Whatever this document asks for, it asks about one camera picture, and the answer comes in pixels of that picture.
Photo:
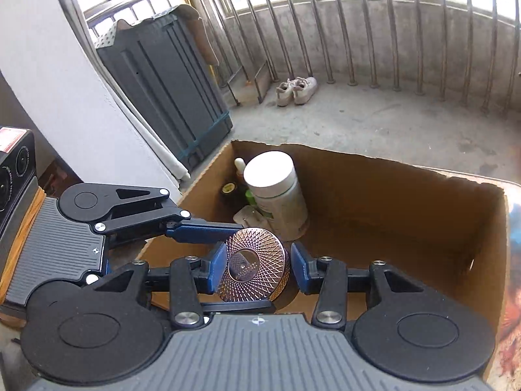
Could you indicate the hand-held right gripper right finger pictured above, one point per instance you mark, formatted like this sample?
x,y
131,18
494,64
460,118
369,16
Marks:
x,y
300,271

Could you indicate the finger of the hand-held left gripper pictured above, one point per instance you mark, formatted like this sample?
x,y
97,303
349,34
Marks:
x,y
203,232
244,307

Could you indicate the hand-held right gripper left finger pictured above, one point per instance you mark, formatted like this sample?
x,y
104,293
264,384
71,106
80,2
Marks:
x,y
217,271

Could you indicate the round patterned metallic tin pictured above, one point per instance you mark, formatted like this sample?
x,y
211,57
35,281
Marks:
x,y
252,264

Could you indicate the white lidded plastic bottle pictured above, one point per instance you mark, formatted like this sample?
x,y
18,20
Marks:
x,y
270,175

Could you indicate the brown cardboard box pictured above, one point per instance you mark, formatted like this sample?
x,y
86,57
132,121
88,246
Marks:
x,y
386,211

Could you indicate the small dark jar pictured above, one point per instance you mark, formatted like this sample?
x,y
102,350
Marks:
x,y
228,192

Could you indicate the small green bottle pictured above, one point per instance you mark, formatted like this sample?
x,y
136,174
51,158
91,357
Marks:
x,y
249,198

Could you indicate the brown dropper bottle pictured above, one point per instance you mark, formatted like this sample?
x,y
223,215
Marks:
x,y
240,171

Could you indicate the dark grey plastic cabinet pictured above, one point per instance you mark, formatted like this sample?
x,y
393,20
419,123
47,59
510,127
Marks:
x,y
163,89

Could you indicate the white sneaker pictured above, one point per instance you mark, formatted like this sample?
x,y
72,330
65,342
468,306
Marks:
x,y
285,93
305,88

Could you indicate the brown cardboard sheet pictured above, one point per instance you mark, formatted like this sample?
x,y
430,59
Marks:
x,y
201,36

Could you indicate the metal balcony railing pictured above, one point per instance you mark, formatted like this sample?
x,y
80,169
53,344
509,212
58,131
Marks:
x,y
395,87

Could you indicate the perforated grey board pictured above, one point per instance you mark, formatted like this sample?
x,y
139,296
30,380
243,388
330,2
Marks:
x,y
108,36

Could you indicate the colourful printed mat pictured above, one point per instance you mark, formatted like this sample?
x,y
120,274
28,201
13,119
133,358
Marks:
x,y
513,313

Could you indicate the metal shelf frame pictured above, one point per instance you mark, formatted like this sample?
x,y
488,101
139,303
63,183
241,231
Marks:
x,y
262,79

